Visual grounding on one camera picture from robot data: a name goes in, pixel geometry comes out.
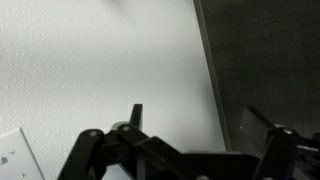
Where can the white light switch plate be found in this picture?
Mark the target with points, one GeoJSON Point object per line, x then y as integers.
{"type": "Point", "coordinates": [16, 156]}

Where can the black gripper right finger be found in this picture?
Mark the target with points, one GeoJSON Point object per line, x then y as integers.
{"type": "Point", "coordinates": [280, 146]}

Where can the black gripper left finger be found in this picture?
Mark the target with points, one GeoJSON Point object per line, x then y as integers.
{"type": "Point", "coordinates": [133, 143]}

